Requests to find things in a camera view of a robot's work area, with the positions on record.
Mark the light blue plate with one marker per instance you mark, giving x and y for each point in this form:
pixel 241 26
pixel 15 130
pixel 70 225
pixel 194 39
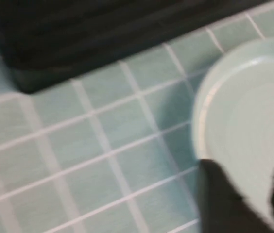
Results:
pixel 248 116

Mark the black plastic drip tray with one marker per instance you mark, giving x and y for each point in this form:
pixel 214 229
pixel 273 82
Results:
pixel 78 36

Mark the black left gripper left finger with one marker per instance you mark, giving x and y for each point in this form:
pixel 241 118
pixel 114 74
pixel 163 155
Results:
pixel 219 208

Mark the green checked tablecloth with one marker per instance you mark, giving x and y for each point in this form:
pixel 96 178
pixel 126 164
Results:
pixel 90 150

